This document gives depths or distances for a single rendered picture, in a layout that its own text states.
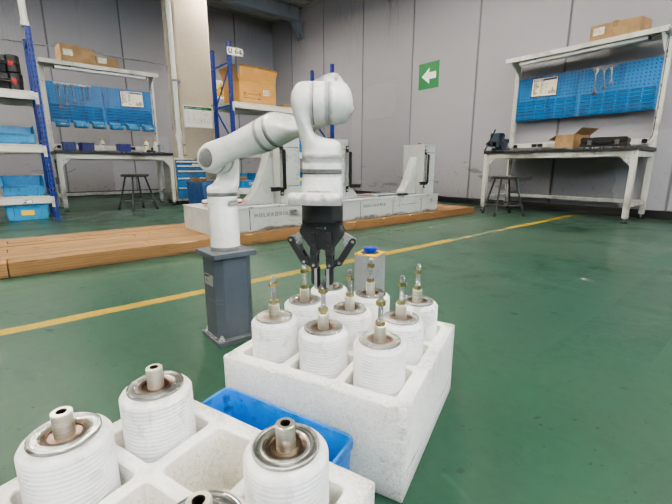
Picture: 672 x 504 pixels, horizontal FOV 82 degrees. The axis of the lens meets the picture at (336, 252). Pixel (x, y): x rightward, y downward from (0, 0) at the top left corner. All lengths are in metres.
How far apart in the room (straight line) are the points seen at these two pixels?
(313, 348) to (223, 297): 0.58
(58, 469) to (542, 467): 0.78
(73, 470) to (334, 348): 0.41
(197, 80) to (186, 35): 0.67
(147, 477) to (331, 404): 0.30
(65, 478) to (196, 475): 0.17
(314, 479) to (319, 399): 0.29
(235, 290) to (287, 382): 0.56
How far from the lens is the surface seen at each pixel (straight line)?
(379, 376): 0.70
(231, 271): 1.24
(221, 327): 1.30
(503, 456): 0.92
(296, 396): 0.77
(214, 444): 0.66
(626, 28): 5.41
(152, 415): 0.61
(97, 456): 0.57
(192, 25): 7.55
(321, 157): 0.67
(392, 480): 0.76
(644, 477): 1.00
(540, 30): 6.19
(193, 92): 7.29
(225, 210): 1.22
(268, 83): 6.28
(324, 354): 0.74
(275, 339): 0.79
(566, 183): 5.76
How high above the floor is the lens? 0.56
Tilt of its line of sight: 12 degrees down
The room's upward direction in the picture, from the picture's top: straight up
